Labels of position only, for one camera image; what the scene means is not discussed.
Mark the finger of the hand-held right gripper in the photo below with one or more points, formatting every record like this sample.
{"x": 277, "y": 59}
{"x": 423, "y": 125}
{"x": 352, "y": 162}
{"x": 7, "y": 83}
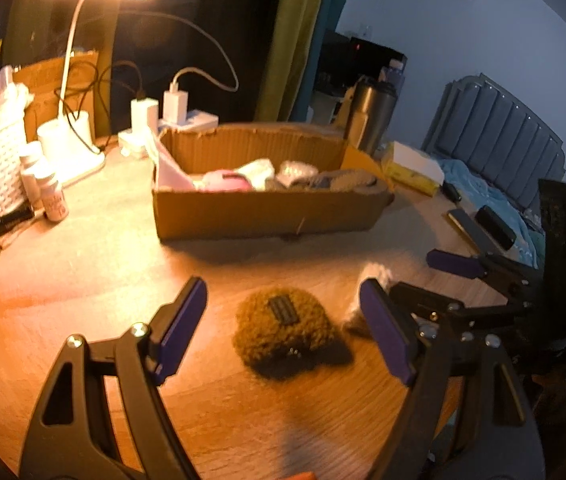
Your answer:
{"x": 455, "y": 262}
{"x": 423, "y": 296}

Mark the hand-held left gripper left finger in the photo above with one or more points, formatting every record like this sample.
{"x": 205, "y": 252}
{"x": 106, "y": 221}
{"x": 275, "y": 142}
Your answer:
{"x": 183, "y": 330}

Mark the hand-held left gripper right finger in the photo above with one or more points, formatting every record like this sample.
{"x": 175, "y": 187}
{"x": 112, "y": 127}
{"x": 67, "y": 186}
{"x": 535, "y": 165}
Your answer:
{"x": 385, "y": 330}

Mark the grey fluffy pouch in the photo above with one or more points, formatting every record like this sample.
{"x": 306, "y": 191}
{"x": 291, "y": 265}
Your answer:
{"x": 375, "y": 272}

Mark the brown fluffy pouch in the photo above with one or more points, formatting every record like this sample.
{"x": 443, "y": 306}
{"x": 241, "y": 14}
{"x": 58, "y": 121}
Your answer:
{"x": 263, "y": 340}

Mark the brown knit sock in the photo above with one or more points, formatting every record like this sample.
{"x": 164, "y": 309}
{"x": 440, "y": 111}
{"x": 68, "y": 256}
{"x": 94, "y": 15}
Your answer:
{"x": 353, "y": 179}

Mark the cardboard box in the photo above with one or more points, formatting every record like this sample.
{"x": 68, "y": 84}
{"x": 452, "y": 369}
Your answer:
{"x": 263, "y": 212}

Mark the pink soft item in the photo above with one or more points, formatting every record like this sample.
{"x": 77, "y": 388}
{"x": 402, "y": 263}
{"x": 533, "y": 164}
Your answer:
{"x": 223, "y": 182}

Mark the white cloth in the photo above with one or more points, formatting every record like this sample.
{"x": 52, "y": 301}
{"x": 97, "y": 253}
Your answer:
{"x": 255, "y": 170}

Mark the bubble wrap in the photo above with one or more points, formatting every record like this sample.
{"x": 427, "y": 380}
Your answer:
{"x": 295, "y": 170}

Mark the black flat phone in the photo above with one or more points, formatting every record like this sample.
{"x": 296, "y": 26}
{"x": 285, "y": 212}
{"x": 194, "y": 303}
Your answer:
{"x": 468, "y": 227}

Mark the black oblong case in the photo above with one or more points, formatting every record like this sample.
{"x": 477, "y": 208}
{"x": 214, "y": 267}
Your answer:
{"x": 495, "y": 225}

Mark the small black object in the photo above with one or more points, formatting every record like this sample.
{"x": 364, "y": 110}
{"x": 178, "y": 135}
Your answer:
{"x": 452, "y": 192}

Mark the blue printed blanket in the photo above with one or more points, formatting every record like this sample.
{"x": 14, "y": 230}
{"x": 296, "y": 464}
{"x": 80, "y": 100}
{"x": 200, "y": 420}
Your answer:
{"x": 468, "y": 180}

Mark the yellow box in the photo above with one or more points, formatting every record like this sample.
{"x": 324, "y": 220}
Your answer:
{"x": 413, "y": 182}

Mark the white flat box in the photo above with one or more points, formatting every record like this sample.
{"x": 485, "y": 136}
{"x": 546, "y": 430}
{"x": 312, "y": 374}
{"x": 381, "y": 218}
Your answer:
{"x": 415, "y": 160}

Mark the grey padded headboard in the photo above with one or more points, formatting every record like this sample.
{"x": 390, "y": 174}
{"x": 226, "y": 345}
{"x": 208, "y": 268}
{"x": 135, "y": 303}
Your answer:
{"x": 503, "y": 140}

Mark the white plastic sheet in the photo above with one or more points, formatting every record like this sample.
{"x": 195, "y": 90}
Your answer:
{"x": 173, "y": 175}

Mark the steel tumbler with black lid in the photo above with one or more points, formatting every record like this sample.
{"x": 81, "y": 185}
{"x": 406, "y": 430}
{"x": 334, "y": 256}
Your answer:
{"x": 370, "y": 120}

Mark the white small bottle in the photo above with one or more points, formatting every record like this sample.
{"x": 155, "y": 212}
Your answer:
{"x": 55, "y": 200}
{"x": 30, "y": 160}

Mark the white computer desk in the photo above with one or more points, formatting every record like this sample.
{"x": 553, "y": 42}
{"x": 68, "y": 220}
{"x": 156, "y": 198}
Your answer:
{"x": 323, "y": 107}

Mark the black pen-like tool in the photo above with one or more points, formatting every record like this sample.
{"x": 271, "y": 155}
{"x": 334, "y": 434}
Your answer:
{"x": 10, "y": 220}

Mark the white power strip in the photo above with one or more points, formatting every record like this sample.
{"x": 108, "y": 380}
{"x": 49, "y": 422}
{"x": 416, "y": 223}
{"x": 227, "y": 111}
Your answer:
{"x": 203, "y": 121}

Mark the black computer monitor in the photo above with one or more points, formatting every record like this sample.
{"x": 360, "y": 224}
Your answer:
{"x": 335, "y": 52}
{"x": 373, "y": 57}

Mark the yellow curtain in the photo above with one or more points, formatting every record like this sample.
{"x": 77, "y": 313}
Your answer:
{"x": 293, "y": 35}

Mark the brown cardboard carton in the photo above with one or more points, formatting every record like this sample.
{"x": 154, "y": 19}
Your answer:
{"x": 43, "y": 80}

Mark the white plastic bag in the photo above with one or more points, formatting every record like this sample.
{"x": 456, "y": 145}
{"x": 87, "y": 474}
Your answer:
{"x": 10, "y": 95}

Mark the dark glass window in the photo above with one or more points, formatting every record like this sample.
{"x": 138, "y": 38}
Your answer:
{"x": 223, "y": 20}

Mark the white wall socket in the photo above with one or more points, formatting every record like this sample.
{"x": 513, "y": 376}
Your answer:
{"x": 364, "y": 31}

